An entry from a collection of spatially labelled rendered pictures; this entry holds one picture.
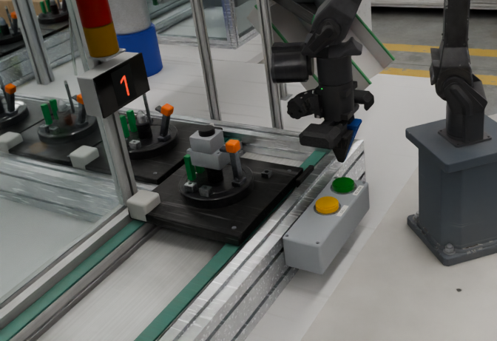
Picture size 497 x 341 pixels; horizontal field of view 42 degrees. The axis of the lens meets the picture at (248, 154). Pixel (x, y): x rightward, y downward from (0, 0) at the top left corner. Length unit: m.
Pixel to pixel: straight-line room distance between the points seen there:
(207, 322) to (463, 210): 0.46
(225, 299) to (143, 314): 0.15
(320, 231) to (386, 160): 0.44
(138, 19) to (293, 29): 0.75
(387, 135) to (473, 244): 0.49
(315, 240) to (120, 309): 0.33
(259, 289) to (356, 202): 0.24
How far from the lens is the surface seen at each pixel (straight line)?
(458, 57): 1.05
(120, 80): 1.11
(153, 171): 1.32
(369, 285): 1.12
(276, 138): 1.38
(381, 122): 1.64
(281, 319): 1.07
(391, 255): 1.18
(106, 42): 1.08
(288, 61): 1.06
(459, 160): 1.06
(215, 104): 1.53
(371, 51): 1.62
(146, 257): 1.17
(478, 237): 1.17
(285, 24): 1.48
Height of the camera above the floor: 1.58
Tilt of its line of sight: 28 degrees down
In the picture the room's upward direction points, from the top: 8 degrees counter-clockwise
